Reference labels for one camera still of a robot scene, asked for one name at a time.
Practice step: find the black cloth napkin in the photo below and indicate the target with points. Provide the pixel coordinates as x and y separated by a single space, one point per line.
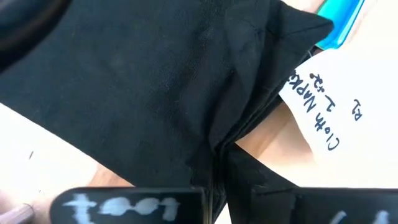
140 93

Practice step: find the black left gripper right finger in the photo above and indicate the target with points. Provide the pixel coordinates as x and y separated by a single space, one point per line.
311 207

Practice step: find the white paper tag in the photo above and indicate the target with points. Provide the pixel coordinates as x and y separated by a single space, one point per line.
348 118

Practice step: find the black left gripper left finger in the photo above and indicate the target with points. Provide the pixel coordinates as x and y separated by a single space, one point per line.
130 207

